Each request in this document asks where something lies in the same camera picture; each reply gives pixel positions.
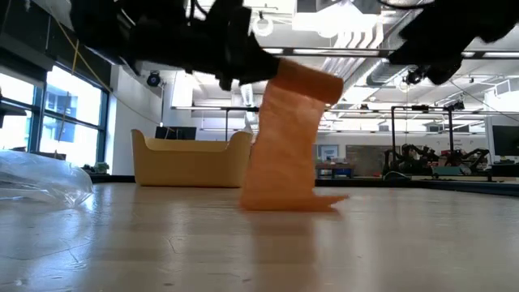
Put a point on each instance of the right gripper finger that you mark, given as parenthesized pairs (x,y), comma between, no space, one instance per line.
(407,54)

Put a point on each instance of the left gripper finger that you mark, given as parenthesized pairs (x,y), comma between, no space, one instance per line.
(259,61)

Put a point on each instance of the orange elastic bandage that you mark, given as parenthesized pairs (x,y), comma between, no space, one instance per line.
(284,154)

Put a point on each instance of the clear plastic bag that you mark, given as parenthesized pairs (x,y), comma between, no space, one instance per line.
(40,178)

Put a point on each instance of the ceiling light strip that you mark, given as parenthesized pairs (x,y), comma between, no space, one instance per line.
(275,50)
(336,51)

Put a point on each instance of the black workstation stand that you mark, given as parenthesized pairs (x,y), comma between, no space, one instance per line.
(450,134)
(243,109)

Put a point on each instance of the black ceiling spotlight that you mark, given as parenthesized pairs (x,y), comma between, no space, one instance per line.
(153,79)

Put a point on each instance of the dark wide monitor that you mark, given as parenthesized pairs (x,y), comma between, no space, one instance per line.
(178,133)

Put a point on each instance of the black background robot arms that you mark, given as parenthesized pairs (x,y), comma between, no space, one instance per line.
(409,156)

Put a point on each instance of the black computer monitor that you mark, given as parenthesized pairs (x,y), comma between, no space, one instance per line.
(507,140)

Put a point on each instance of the yellow plastic bin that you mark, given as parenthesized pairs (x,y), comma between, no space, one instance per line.
(190,166)

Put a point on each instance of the small potted plant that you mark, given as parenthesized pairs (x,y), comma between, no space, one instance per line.
(99,167)

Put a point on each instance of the window with dark frame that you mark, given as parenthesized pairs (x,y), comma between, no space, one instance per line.
(73,105)

